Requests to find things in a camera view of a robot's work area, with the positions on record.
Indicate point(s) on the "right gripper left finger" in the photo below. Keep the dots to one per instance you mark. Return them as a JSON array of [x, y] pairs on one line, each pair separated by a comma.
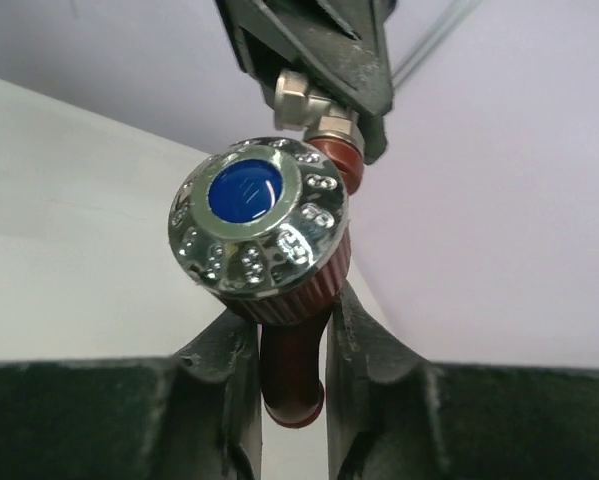
[[192, 415]]

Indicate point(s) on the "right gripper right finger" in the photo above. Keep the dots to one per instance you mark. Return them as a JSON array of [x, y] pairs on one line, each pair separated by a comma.
[[392, 414]]

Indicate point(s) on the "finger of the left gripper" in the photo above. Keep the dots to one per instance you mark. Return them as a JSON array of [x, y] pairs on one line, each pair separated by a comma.
[[340, 46], [258, 42]]

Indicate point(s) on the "silver tee pipe fitting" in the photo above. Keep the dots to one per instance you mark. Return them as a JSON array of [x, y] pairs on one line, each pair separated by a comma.
[[299, 105]]

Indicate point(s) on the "brown water faucet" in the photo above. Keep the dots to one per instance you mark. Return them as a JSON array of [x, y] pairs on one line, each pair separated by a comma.
[[264, 228]]

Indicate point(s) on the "left aluminium frame post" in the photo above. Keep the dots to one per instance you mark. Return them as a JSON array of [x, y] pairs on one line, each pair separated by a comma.
[[444, 25]]

